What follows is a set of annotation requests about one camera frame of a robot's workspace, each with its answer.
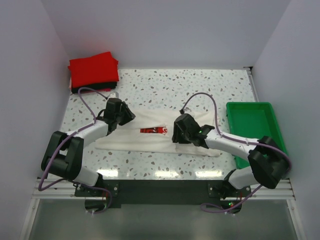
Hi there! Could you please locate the white t-shirt red print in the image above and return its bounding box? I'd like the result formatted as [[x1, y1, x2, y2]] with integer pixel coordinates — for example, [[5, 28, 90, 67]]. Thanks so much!
[[95, 108, 221, 157]]

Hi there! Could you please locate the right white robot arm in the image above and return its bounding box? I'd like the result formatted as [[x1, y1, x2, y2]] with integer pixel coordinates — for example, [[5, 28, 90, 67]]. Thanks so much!
[[172, 113, 291, 193]]

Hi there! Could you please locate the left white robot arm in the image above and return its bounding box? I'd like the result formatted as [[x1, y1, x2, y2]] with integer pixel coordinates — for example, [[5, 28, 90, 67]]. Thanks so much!
[[38, 98, 136, 191]]

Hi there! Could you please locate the red folded t-shirt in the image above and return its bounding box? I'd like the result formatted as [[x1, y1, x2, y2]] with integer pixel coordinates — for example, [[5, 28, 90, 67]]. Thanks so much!
[[68, 51, 119, 88]]

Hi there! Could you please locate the green plastic tray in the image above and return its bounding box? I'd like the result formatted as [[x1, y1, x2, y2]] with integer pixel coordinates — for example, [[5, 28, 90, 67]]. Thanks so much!
[[225, 101, 290, 170]]

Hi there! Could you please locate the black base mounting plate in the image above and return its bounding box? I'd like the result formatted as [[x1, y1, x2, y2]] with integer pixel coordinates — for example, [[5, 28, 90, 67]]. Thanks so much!
[[73, 177, 251, 213]]

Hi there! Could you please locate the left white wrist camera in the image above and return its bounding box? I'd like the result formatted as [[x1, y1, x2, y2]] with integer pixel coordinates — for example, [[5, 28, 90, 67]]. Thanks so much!
[[108, 91, 120, 99]]

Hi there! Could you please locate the aluminium frame rail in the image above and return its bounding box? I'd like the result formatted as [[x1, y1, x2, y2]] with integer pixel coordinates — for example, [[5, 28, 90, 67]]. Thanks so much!
[[31, 159, 297, 201]]

